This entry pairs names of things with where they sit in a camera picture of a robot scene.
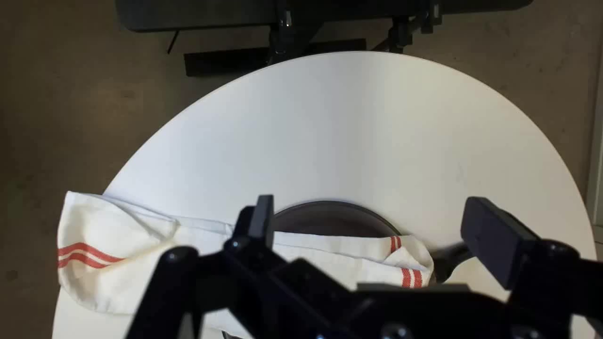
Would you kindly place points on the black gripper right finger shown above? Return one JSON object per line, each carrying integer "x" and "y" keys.
{"x": 497, "y": 241}

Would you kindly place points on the black perforated cart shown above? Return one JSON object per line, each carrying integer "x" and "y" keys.
{"x": 208, "y": 11}

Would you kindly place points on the white towel with red stripes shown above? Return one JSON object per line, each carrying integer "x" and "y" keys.
{"x": 106, "y": 275}

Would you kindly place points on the black frying pan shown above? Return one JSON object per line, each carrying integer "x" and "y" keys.
{"x": 333, "y": 218}

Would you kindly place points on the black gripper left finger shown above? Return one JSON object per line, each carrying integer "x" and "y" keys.
{"x": 261, "y": 218}

